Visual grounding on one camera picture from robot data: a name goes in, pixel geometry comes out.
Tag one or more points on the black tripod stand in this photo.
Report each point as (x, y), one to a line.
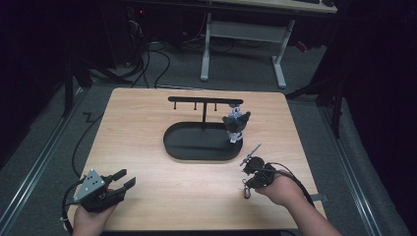
(336, 108)

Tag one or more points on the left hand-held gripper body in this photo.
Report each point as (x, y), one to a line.
(95, 190)

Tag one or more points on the person's right hand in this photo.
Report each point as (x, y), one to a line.
(283, 193)

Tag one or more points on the person's left hand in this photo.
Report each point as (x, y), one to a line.
(90, 221)

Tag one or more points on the black key rack with tray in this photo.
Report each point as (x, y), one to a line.
(196, 144)

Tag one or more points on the metal floor rail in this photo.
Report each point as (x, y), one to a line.
(36, 167)
(350, 173)

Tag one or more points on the small red object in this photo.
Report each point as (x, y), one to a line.
(302, 46)

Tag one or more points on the black metal stand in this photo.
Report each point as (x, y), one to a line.
(68, 85)

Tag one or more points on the white frame desk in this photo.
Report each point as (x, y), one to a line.
(246, 31)

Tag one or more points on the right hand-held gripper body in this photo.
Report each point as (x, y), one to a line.
(262, 175)

